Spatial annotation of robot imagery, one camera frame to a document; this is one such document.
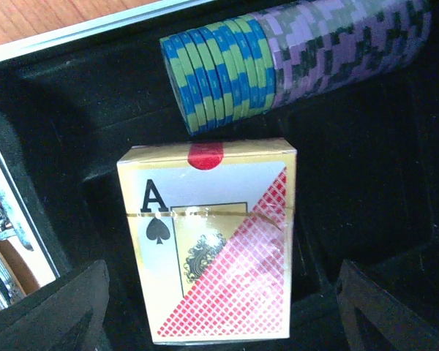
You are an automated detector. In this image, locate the pink playing card deck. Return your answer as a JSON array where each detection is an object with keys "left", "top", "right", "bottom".
[{"left": 117, "top": 138, "right": 297, "bottom": 344}]

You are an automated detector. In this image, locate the blue green chip stack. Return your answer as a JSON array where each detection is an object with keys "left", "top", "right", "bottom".
[{"left": 160, "top": 15, "right": 277, "bottom": 135}]

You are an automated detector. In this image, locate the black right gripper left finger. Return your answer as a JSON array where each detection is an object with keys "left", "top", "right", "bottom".
[{"left": 0, "top": 260, "right": 109, "bottom": 350}]

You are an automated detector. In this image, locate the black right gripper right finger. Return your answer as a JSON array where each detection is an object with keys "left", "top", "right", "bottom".
[{"left": 336, "top": 260, "right": 439, "bottom": 350}]

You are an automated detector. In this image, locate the purple poker chip stack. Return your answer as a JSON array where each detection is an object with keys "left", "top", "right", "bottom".
[{"left": 248, "top": 0, "right": 432, "bottom": 108}]

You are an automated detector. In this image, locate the aluminium poker case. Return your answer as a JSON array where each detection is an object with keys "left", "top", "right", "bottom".
[{"left": 0, "top": 1, "right": 439, "bottom": 350}]

